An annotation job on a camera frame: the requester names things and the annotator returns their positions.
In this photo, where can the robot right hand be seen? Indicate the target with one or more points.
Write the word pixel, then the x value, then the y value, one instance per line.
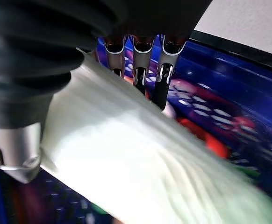
pixel 28 70

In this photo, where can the red fruit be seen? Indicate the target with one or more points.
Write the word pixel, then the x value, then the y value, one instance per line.
pixel 208 137

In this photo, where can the green vegetable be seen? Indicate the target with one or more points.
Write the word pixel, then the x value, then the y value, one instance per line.
pixel 248 171

